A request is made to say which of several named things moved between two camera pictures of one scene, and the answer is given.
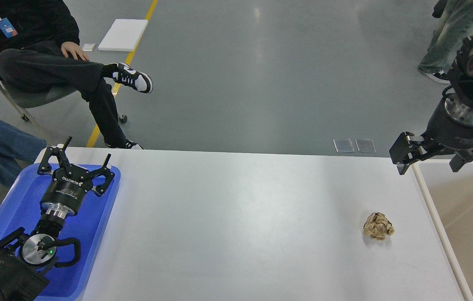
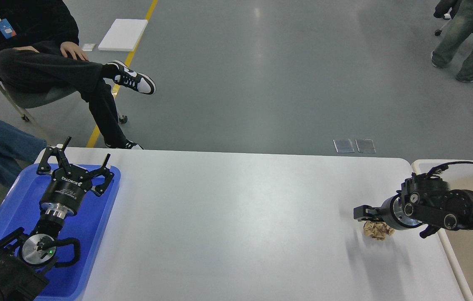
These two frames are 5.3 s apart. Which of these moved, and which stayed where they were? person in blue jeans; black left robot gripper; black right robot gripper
Moved: black right robot gripper
Stayed: black left robot gripper; person in blue jeans
